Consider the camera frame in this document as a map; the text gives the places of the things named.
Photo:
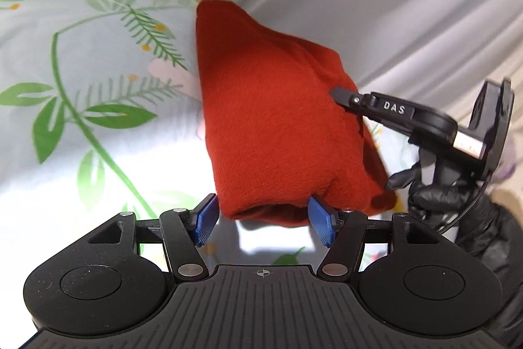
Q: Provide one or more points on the floral white bed sheet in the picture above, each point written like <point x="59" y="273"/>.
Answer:
<point x="102" y="114"/>

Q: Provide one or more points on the black gloved right hand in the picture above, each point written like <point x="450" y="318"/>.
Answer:
<point x="491" y="232"/>

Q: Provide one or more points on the red knitted cardigan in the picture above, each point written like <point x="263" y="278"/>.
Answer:
<point x="274" y="135"/>

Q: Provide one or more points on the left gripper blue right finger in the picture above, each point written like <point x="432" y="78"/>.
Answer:
<point x="324" y="219"/>

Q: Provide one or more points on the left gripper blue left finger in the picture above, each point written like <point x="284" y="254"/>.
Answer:
<point x="202" y="220"/>

